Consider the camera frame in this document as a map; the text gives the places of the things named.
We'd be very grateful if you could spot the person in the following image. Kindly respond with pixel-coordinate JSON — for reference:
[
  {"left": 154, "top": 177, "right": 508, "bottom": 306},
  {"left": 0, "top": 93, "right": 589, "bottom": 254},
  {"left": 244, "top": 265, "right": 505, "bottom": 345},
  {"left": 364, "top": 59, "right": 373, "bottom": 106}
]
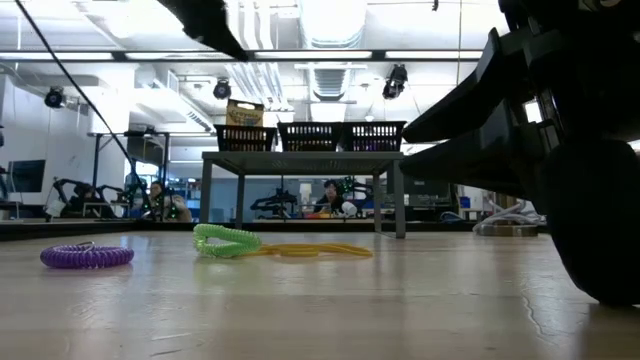
[
  {"left": 313, "top": 178, "right": 351, "bottom": 217},
  {"left": 147, "top": 179, "right": 194, "bottom": 223}
]

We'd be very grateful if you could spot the green coil wristband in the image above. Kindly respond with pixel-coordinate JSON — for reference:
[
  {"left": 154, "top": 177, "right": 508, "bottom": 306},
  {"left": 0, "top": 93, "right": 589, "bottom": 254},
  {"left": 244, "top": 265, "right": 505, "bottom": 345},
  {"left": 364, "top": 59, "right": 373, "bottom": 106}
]
[{"left": 192, "top": 222, "right": 263, "bottom": 260}]

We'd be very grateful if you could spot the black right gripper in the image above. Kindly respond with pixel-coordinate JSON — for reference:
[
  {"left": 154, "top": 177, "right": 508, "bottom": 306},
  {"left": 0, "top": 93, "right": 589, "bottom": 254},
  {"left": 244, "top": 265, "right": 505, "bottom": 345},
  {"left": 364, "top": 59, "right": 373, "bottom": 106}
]
[{"left": 398, "top": 0, "right": 640, "bottom": 307}]

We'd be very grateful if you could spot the black overhead crossbar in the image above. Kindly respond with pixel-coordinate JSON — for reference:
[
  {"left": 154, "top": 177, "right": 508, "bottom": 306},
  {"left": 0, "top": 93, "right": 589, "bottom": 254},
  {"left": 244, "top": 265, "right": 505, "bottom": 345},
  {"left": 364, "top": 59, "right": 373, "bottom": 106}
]
[{"left": 0, "top": 48, "right": 484, "bottom": 64}]

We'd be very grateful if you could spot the purple coil wristband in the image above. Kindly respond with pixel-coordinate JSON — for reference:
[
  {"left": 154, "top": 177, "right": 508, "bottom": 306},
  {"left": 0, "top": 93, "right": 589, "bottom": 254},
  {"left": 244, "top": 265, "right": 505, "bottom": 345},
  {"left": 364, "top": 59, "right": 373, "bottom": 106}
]
[{"left": 39, "top": 240, "right": 136, "bottom": 271}]

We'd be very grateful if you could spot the black ceiling camera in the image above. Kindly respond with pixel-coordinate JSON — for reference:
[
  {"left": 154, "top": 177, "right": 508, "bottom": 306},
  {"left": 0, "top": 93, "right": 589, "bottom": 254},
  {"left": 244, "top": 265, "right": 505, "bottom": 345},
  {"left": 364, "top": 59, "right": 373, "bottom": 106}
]
[
  {"left": 381, "top": 63, "right": 409, "bottom": 101},
  {"left": 211, "top": 76, "right": 233, "bottom": 101},
  {"left": 43, "top": 86, "right": 67, "bottom": 109}
]

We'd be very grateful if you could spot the black aluminium table frame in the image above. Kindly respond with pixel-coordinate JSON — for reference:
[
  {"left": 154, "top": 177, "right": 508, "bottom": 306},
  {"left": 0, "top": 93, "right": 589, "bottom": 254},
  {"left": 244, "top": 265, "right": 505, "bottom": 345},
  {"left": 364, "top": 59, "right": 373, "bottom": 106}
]
[{"left": 0, "top": 217, "right": 551, "bottom": 242}]

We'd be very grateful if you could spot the white coiled cable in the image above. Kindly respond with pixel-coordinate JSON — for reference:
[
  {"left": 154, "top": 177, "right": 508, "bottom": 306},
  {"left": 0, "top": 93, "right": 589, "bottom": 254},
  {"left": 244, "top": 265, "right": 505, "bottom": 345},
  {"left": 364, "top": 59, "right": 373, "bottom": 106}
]
[{"left": 471, "top": 198, "right": 547, "bottom": 229}]

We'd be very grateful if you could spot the black background rack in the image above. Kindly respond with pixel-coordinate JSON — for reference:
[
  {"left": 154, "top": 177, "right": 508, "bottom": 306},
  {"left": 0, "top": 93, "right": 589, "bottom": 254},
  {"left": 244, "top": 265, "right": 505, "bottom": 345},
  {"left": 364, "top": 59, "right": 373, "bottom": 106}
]
[{"left": 89, "top": 130, "right": 172, "bottom": 221}]

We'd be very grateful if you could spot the grey perforated metal shelf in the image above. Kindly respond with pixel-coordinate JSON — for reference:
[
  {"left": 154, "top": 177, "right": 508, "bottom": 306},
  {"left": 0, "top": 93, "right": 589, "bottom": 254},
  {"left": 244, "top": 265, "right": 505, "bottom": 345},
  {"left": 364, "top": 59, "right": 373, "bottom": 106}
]
[{"left": 200, "top": 150, "right": 408, "bottom": 240}]

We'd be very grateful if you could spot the dark background monitor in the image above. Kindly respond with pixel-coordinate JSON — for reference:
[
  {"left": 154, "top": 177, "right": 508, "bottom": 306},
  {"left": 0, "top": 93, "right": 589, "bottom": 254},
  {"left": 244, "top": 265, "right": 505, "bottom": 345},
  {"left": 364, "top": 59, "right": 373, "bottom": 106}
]
[{"left": 6, "top": 159, "right": 48, "bottom": 194}]

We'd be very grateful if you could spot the yellow rubber bands bunch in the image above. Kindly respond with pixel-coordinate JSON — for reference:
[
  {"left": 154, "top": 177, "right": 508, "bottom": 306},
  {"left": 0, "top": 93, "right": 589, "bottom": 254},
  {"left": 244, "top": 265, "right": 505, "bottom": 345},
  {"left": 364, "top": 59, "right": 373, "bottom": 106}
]
[{"left": 246, "top": 242, "right": 375, "bottom": 260}]

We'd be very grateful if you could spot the black hanging cable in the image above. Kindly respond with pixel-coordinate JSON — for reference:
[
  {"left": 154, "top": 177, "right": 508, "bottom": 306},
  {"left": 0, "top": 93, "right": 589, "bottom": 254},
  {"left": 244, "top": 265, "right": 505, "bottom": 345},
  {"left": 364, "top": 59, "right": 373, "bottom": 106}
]
[{"left": 13, "top": 0, "right": 153, "bottom": 217}]

